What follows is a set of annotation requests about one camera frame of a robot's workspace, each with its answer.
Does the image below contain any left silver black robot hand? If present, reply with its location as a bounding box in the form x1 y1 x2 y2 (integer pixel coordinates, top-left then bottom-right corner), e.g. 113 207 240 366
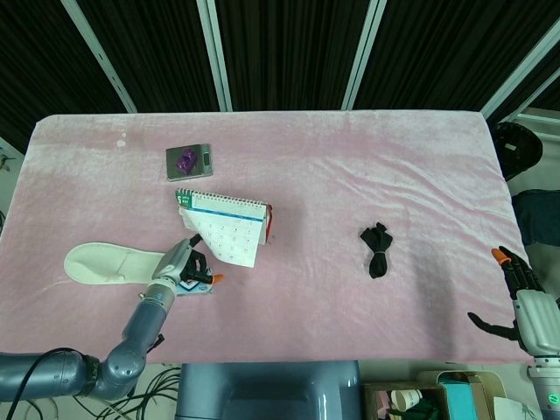
150 234 225 291

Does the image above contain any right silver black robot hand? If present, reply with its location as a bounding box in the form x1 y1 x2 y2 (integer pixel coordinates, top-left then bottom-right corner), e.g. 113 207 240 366
466 246 560 352

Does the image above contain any red desk calendar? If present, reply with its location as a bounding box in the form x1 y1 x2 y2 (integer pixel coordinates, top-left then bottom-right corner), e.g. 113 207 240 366
174 187 276 270

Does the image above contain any blue white soap box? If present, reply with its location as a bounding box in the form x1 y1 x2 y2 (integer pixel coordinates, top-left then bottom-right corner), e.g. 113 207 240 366
176 279 215 298

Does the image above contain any dark blue fabric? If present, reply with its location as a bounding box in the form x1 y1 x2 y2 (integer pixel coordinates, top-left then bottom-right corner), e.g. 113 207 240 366
510 189 560 247

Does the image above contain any purple crumpled object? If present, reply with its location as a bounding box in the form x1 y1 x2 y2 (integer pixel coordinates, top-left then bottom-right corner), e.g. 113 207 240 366
174 147 199 174

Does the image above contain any grey digital kitchen scale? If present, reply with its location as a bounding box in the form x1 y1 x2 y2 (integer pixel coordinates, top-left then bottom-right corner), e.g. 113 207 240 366
165 143 214 183

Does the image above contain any teal box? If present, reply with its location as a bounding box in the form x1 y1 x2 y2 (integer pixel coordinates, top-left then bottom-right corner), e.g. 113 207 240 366
437 379 483 420

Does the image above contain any white paper cup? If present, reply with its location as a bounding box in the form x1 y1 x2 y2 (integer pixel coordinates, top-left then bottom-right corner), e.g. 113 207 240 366
390 388 424 413

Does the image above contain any blue-grey robot torso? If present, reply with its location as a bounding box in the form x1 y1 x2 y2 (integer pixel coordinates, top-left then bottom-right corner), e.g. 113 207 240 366
174 359 363 420

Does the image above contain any black round device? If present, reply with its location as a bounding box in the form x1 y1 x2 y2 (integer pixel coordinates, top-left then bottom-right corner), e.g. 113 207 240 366
492 122 544 181

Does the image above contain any brown cardboard box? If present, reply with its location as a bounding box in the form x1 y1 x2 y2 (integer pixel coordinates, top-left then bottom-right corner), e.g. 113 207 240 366
362 369 508 420

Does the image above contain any pink velvet tablecloth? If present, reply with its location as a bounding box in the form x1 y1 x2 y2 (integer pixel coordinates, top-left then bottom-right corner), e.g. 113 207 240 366
0 108 533 366

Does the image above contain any black pleated curtain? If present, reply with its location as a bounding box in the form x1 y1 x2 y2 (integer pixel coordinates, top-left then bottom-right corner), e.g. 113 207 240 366
0 0 560 154

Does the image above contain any black floor cable bundle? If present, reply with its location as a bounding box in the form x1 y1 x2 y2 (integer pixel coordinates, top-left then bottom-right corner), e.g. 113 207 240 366
8 365 183 420

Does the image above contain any black bundled strap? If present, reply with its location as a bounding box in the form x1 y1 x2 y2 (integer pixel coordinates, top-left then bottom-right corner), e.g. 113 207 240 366
359 221 395 281

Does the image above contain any black cable connector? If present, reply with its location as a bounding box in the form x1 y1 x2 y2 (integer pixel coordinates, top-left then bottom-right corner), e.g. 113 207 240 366
0 347 88 420

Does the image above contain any white metal frame post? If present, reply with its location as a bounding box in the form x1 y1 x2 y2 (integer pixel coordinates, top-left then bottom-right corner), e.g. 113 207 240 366
59 0 138 115
195 0 234 113
478 30 560 119
340 0 389 112

